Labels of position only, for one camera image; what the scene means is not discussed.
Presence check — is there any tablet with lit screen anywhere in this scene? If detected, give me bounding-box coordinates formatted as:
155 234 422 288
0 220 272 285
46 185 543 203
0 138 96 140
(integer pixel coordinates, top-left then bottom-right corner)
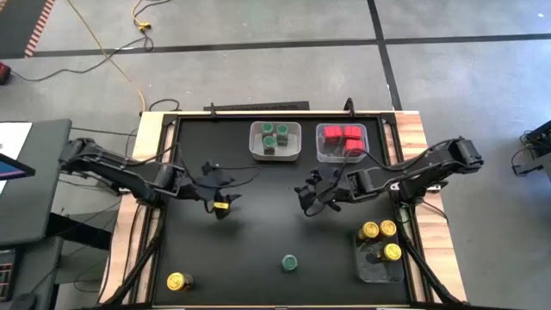
0 152 37 183

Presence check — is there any thin black cable loop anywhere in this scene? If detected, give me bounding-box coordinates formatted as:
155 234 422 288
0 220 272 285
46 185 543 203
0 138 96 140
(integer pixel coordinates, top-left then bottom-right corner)
147 97 182 114

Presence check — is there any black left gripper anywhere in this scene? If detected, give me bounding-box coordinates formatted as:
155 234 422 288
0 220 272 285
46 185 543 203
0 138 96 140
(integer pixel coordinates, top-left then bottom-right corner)
187 160 243 221

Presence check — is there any yellow cable with plug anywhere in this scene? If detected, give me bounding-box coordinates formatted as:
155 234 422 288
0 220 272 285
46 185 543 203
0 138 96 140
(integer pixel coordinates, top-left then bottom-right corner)
131 0 152 32

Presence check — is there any white paper sheet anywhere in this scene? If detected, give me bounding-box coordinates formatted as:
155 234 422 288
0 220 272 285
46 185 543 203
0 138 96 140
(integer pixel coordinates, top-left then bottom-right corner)
0 121 34 195

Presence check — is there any long black floor cable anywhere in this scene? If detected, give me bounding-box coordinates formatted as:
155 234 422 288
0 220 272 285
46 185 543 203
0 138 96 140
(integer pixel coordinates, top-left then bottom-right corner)
8 0 173 83

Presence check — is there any black orange-striped floor mat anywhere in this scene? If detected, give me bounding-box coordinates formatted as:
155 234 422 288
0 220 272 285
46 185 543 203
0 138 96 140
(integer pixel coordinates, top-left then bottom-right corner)
0 0 57 59

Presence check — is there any backlit keyboard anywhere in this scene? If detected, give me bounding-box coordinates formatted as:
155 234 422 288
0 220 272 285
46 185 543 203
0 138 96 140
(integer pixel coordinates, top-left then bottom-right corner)
0 249 15 302

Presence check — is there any flat black bar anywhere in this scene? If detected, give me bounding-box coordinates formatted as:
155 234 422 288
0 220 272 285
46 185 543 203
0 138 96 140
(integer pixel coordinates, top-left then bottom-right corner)
203 101 311 112

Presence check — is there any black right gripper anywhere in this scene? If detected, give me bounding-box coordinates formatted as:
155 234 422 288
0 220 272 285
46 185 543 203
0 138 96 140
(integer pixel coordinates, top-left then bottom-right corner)
294 167 357 217

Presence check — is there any grey translucent plastic bin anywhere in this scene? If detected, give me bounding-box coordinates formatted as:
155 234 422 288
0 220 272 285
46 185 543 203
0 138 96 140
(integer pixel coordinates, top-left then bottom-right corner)
353 221 407 286

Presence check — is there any yellow-lid dark spice can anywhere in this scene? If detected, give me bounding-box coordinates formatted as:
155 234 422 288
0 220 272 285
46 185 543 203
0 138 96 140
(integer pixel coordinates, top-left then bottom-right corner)
166 271 195 292
357 220 381 242
381 243 403 263
379 219 398 239

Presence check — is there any grey side desk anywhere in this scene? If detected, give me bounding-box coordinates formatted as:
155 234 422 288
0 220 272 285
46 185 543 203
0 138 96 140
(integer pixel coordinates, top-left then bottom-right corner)
0 119 73 247

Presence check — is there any clear plastic bin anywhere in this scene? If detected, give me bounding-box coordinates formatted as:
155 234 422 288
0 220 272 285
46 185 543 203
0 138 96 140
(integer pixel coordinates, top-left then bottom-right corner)
315 122 371 164

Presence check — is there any beige plastic bin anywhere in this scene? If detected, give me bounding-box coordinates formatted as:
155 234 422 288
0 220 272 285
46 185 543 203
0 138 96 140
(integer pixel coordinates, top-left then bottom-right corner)
248 121 302 163

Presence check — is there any long yellow floor cable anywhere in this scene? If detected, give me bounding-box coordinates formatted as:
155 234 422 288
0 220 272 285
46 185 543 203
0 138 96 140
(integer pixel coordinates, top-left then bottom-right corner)
66 0 147 113

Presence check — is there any black equipment with cables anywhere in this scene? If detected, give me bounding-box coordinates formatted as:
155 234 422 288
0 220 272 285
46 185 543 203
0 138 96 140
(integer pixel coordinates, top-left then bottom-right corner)
511 119 551 178

